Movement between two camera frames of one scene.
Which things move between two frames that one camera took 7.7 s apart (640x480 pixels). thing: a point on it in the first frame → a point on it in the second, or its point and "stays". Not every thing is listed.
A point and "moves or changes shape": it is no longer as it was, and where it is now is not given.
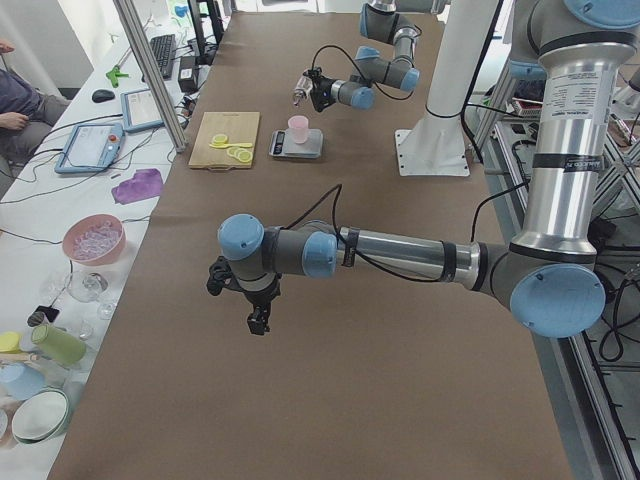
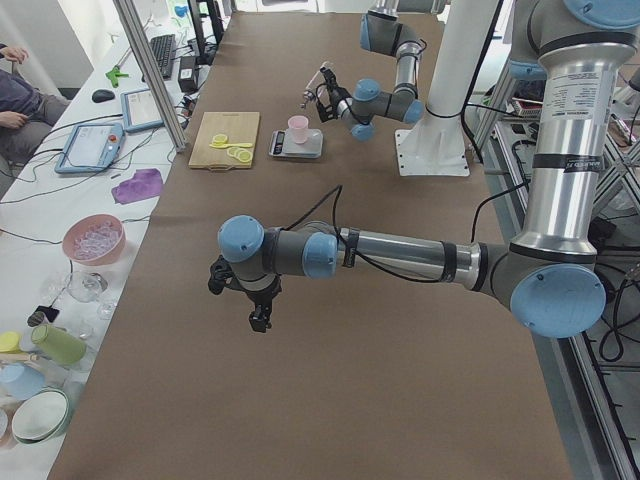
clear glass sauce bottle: [303, 87] moves or changes shape
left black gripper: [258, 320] stays
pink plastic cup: [299, 125] stays
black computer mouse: [101, 95] stays
